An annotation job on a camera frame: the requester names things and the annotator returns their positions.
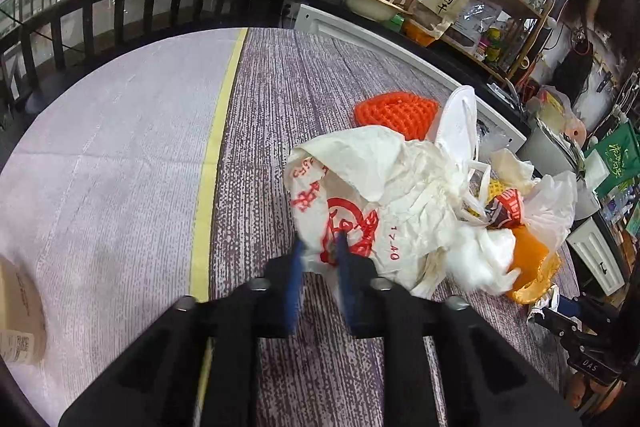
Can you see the black railing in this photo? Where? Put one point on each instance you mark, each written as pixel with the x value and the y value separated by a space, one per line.
pixel 125 2

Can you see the white table cover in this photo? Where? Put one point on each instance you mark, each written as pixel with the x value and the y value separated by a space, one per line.
pixel 110 167

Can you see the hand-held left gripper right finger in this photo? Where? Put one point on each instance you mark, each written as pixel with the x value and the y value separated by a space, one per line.
pixel 350 292

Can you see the beige cardboard box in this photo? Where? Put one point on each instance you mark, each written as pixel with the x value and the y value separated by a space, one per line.
pixel 20 307

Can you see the small colourful bottles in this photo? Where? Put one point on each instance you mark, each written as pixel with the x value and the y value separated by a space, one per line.
pixel 492 44

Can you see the orange plastic bag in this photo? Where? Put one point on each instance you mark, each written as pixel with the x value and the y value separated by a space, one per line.
pixel 532 267

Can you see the cream bowl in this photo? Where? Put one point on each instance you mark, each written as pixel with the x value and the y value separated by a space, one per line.
pixel 372 2

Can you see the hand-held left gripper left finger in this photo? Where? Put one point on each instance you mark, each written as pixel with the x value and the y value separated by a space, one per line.
pixel 296 287

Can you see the green printed bag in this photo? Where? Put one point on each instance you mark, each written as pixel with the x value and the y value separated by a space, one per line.
pixel 617 157

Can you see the clear packet dark contents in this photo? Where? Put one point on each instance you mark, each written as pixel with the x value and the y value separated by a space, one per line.
pixel 477 22

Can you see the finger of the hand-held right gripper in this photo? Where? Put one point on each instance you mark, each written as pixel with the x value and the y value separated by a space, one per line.
pixel 557 322

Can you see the yellow foam fruit net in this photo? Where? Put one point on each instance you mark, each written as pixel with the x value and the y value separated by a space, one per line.
pixel 492 194

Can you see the orange foam fruit net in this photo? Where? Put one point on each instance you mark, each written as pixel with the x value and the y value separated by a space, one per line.
pixel 395 112

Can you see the pink tape roll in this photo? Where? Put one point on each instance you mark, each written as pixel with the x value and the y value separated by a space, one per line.
pixel 574 129

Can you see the orange packet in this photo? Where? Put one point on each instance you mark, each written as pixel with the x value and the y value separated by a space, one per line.
pixel 420 34

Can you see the yellow tape strip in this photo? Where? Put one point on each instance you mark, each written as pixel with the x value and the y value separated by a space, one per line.
pixel 215 147

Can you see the red snack wrapper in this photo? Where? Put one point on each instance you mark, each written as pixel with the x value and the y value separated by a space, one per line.
pixel 506 209

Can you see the plain white plastic bag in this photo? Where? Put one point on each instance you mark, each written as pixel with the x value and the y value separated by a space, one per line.
pixel 457 117

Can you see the white red-printed plastic bag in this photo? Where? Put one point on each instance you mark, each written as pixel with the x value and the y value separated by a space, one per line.
pixel 400 217

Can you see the black hanging bag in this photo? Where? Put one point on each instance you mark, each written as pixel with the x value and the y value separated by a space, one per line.
pixel 575 72

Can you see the white drawer cabinet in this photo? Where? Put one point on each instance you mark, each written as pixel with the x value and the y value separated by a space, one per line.
pixel 597 252

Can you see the cloudy plastic bag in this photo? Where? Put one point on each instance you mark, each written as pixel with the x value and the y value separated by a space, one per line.
pixel 550 202

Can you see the grey white printer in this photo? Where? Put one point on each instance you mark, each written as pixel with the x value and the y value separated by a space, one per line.
pixel 545 157

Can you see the clear bag yellow contents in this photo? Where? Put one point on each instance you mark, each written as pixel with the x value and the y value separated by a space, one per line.
pixel 550 107

